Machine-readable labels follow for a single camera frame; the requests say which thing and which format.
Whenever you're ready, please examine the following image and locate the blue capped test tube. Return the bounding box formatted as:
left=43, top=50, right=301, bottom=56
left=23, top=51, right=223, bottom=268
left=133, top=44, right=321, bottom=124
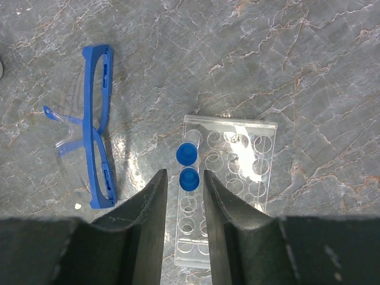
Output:
left=176, top=129, right=202, bottom=166

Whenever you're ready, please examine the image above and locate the clear acrylic tube rack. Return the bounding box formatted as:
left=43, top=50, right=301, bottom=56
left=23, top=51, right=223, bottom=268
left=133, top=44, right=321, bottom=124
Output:
left=174, top=115, right=278, bottom=269

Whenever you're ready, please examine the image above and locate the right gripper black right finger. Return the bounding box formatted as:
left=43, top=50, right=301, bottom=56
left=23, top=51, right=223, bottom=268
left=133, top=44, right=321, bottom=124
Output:
left=203, top=170, right=379, bottom=284

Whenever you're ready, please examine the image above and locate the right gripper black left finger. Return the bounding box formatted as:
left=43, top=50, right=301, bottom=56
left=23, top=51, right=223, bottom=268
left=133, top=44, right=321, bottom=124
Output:
left=1, top=169, right=168, bottom=284

